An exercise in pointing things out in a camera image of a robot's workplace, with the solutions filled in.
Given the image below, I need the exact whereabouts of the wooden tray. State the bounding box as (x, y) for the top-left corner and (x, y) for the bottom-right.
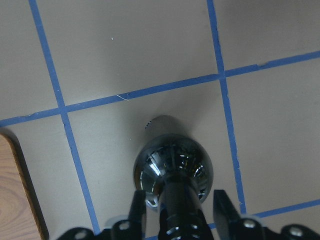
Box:
(0, 132), (49, 240)

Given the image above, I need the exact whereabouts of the dark wine bottle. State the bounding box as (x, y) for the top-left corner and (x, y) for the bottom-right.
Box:
(133, 115), (214, 240)

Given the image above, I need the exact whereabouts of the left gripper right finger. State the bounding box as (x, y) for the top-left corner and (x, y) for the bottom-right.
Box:
(213, 189), (241, 240)

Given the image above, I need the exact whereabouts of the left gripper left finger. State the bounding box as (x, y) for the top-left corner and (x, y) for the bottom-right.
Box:
(127, 190), (147, 240)

